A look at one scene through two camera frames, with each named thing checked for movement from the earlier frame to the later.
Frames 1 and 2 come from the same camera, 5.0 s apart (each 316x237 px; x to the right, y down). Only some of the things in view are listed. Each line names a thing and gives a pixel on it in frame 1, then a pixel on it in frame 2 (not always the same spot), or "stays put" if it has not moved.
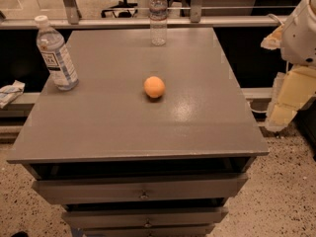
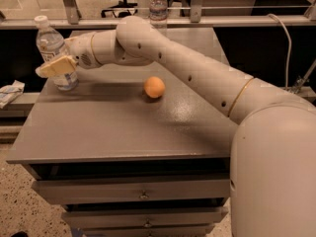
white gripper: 298,37 → 83,51
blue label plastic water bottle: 56,54 stays put
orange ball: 154,87 stays put
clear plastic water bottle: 158,10 stays put
